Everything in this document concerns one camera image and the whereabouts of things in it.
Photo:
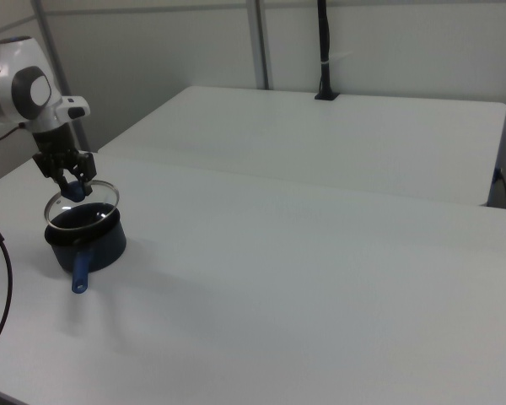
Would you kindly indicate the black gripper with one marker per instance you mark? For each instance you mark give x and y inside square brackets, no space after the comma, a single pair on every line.
[63,159]

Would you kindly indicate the glass lid with blue knob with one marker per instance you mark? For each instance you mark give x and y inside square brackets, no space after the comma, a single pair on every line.
[106,197]

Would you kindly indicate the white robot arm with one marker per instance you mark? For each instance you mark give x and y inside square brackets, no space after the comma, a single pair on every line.
[8,67]

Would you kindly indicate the dark blue saucepan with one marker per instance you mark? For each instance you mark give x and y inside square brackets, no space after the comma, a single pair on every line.
[105,249]

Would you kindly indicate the black pole with base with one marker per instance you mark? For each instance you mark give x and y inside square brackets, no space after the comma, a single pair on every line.
[324,42]

